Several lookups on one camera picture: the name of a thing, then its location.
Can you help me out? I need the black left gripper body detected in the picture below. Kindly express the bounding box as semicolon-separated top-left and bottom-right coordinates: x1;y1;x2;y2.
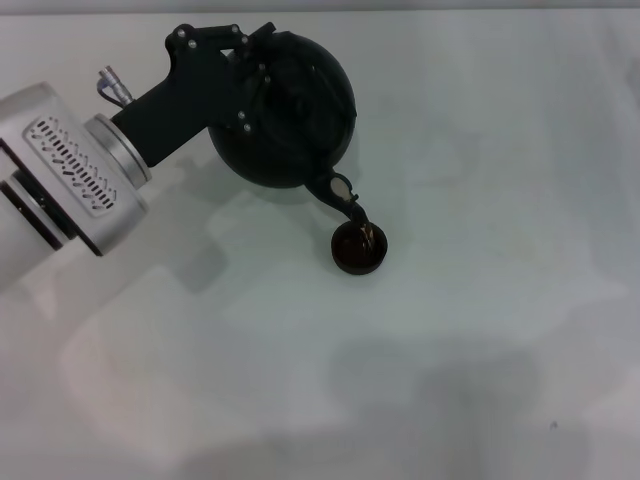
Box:
109;48;247;169

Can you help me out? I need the black round teapot with handle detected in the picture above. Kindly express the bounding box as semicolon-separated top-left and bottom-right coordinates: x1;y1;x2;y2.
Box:
206;28;372;227

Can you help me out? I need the small dark teacup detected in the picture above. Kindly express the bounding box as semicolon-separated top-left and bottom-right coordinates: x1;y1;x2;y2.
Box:
330;221;390;277

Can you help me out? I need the silver cable connector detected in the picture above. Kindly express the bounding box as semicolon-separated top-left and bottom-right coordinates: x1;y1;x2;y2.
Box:
96;63;137;107

